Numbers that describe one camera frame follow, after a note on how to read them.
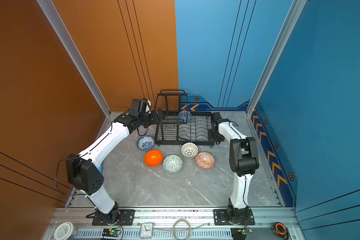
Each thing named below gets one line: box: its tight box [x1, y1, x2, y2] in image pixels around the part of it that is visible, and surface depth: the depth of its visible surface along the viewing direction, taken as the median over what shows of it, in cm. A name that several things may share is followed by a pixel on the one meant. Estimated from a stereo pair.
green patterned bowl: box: [162, 154, 183, 174], surface depth 91 cm
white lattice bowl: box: [180, 142, 199, 159], surface depth 98 cm
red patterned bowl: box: [195, 151, 215, 170], surface depth 93 cm
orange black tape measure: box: [274, 222, 289, 240], surface depth 69 cm
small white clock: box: [139, 223, 154, 239], surface depth 70 cm
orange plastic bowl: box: [144, 149, 164, 168], surface depth 91 cm
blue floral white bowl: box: [136, 135, 155, 151], surface depth 101 cm
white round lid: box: [53, 221, 74, 240], surface depth 66 cm
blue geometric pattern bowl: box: [177, 110, 193, 123], surface depth 114 cm
